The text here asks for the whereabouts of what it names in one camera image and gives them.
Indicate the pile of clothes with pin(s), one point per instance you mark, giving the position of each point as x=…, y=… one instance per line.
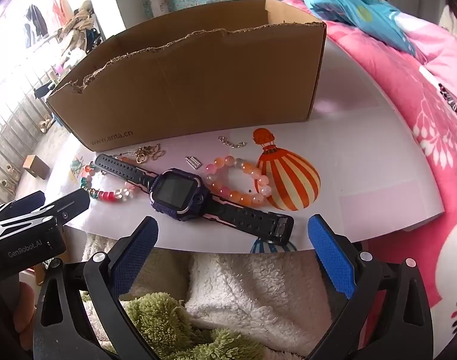
x=78, y=26

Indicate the person's left hand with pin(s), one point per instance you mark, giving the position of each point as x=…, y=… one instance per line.
x=26, y=307

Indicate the pink floral quilt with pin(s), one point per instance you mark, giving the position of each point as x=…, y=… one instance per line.
x=401, y=101

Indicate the small silver charm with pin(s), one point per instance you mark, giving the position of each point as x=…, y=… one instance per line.
x=193, y=161

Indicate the white fleece blanket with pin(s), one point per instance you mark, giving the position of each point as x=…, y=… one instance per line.
x=258, y=292

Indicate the small wooden block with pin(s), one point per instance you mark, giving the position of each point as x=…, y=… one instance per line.
x=35, y=167

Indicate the purple black smartwatch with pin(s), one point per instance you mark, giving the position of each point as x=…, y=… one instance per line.
x=174, y=191

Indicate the green fluffy blanket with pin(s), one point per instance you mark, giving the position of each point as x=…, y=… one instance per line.
x=164, y=322

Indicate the red hanging garment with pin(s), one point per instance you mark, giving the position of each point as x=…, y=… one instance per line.
x=61, y=5

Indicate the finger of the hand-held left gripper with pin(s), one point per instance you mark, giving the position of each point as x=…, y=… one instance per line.
x=73, y=204
x=18, y=206

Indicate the blue patterned quilt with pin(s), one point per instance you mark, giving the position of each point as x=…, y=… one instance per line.
x=348, y=3

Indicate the dark hanging jacket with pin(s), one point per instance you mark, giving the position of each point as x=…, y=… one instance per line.
x=35, y=20

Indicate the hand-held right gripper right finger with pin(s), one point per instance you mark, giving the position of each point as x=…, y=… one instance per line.
x=331, y=258

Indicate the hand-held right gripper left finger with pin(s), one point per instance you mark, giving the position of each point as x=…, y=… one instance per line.
x=134, y=255

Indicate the brown cardboard box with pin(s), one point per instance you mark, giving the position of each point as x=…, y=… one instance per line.
x=194, y=82

